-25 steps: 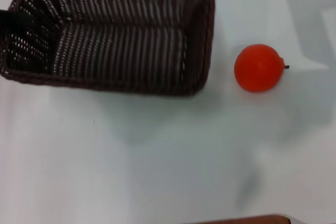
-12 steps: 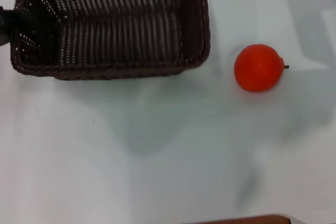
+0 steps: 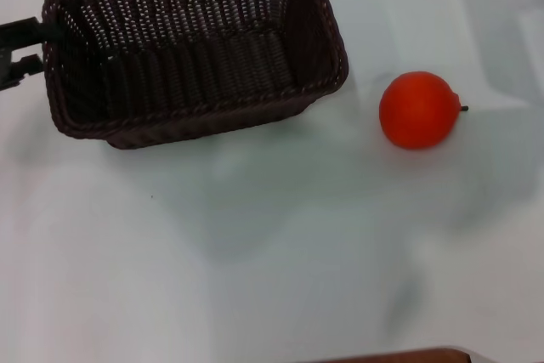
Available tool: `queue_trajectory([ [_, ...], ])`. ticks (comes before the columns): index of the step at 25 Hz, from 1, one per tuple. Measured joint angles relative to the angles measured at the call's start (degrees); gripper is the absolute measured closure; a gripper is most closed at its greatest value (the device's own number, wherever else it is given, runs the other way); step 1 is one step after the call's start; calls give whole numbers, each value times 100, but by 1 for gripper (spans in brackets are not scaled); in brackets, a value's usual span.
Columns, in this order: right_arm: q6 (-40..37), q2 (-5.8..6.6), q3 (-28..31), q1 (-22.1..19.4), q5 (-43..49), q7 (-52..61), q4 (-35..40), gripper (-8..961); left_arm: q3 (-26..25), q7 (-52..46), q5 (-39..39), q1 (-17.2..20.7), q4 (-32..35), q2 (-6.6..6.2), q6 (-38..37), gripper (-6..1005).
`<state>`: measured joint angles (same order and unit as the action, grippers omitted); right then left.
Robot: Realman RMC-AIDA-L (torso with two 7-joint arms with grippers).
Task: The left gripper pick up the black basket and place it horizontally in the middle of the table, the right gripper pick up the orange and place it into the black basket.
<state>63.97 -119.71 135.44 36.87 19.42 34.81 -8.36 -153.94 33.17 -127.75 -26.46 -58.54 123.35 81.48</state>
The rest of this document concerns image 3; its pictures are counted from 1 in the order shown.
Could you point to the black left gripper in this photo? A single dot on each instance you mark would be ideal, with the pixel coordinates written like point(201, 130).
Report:
point(5, 69)

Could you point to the dark brown woven basket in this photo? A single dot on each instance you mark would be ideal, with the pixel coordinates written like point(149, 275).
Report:
point(191, 65)

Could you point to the orange toy fruit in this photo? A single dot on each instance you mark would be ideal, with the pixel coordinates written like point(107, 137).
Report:
point(416, 110)

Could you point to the brown wooden board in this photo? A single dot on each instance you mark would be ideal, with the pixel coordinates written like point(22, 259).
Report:
point(399, 356)

